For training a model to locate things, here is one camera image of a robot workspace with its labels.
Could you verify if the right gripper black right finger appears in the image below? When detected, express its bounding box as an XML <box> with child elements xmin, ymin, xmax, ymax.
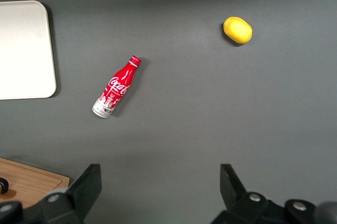
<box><xmin>210</xmin><ymin>163</ymin><xmax>318</xmax><ymax>224</ymax></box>

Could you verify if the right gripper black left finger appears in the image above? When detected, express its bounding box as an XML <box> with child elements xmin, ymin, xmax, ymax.
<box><xmin>26</xmin><ymin>163</ymin><xmax>102</xmax><ymax>224</ymax></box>

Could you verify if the wooden drawer cabinet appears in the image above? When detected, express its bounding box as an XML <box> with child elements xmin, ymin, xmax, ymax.
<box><xmin>0</xmin><ymin>157</ymin><xmax>71</xmax><ymax>191</ymax></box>

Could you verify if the wooden cutting board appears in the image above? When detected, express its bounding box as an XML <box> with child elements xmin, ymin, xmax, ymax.
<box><xmin>0</xmin><ymin>159</ymin><xmax>64</xmax><ymax>209</ymax></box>

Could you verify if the red Coca-Cola bottle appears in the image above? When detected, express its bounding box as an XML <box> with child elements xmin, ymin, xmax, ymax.
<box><xmin>92</xmin><ymin>55</ymin><xmax>142</xmax><ymax>119</ymax></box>

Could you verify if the beige plastic tray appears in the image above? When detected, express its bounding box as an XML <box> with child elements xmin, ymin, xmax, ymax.
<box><xmin>0</xmin><ymin>0</ymin><xmax>57</xmax><ymax>100</ymax></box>

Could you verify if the yellow lemon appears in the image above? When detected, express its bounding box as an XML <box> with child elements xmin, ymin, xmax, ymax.
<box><xmin>223</xmin><ymin>16</ymin><xmax>253</xmax><ymax>45</ymax></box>

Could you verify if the black drawer handle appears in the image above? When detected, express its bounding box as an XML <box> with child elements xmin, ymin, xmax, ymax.
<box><xmin>0</xmin><ymin>177</ymin><xmax>11</xmax><ymax>195</ymax></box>

